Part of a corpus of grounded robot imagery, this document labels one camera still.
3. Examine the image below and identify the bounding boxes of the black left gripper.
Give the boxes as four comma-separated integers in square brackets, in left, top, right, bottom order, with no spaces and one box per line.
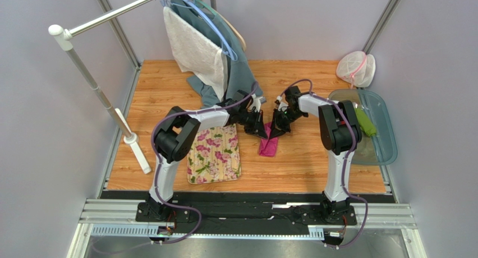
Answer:
[237,110,268,140]

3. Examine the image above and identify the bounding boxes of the magenta paper napkin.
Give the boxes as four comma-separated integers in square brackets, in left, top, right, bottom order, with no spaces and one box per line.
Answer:
[258,122,278,157]

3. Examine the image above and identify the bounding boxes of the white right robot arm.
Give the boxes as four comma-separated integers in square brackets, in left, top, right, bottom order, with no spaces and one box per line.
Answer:
[269,86,362,215]

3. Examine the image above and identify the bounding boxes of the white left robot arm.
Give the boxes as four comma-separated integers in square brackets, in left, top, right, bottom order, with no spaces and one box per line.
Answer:
[146,90,268,215]

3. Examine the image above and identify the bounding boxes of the floral placemat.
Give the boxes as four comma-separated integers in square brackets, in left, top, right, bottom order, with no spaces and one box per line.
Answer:
[187,125,242,185]

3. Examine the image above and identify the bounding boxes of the teal blue garment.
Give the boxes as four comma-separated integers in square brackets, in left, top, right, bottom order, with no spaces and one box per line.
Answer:
[166,0,256,108]

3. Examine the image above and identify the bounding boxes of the blue plastic hanger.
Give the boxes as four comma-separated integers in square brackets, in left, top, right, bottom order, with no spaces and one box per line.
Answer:
[169,0,238,61]

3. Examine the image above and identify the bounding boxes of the white towel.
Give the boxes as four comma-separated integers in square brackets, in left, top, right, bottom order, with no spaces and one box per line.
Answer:
[163,7,228,101]

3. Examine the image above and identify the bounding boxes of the white mesh laundry bag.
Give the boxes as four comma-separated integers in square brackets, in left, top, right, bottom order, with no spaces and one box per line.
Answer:
[335,51,376,88]

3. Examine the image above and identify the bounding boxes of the teal plastic tray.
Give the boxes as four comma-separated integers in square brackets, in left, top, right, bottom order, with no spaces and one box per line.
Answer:
[329,89,398,165]

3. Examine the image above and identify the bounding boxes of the green plastic hanger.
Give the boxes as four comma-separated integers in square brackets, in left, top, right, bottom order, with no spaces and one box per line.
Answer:
[186,0,217,17]

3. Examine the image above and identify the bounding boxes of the wooden hanger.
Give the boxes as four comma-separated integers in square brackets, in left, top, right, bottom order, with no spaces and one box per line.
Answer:
[209,0,247,52]

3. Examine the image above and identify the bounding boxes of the white clothes rack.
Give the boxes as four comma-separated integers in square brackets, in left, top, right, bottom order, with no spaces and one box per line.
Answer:
[48,0,154,174]

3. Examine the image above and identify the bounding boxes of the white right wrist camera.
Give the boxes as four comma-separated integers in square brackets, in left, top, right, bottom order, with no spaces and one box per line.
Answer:
[275,95,288,111]

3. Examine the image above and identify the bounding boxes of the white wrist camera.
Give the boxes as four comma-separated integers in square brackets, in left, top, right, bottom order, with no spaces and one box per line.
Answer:
[249,94,266,112]
[275,95,288,111]

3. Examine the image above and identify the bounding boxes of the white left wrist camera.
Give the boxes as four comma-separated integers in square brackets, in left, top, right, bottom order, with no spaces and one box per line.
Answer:
[249,94,266,112]

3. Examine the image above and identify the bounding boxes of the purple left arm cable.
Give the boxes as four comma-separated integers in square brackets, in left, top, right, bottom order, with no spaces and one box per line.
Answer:
[149,82,260,245]

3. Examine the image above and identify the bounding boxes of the green handled utensil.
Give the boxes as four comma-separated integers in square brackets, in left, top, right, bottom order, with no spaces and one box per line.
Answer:
[355,107,378,137]

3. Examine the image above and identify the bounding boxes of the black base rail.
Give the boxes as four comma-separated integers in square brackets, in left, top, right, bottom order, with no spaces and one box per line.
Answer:
[100,190,361,236]

